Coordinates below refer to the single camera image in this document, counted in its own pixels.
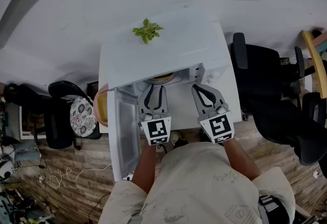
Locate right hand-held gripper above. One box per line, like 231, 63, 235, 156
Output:
192, 84, 236, 145

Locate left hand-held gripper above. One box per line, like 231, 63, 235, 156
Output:
137, 84, 173, 146

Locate yellow food container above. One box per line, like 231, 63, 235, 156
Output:
152, 71, 175, 84

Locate white microwave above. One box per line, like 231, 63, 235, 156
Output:
105, 7, 232, 182

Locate person's right forearm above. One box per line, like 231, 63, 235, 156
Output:
223, 137, 262, 182

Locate person's left forearm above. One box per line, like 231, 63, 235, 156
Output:
131, 142, 157, 194

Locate white table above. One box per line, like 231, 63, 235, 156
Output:
98, 21, 242, 134

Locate person's white left shoe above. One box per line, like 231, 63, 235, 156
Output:
170, 130, 183, 146

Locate person's black trousers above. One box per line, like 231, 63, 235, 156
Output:
173, 138, 190, 150

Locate pink round stool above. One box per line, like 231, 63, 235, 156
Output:
92, 83, 109, 127

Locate black office chair with armrests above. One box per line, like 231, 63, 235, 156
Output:
230, 32, 307, 114

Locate floral patterned seat cushion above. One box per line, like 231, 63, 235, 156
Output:
69, 95, 98, 138

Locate small potted green plant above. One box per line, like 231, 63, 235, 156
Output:
131, 18, 165, 45

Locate grey-backed office chair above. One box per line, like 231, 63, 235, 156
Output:
251, 91, 327, 167

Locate person's cream printed shirt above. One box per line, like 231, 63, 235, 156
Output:
98, 141, 297, 224

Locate black folding chair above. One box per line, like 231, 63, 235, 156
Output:
48, 80, 102, 150

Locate yellow wooden board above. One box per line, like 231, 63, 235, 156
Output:
301, 30, 327, 99

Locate tall black high-back chair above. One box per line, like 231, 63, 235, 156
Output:
3, 82, 53, 116

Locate coiled white cable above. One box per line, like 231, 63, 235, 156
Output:
44, 162, 113, 190

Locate black strap with buckle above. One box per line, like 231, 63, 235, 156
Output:
258, 194, 281, 219

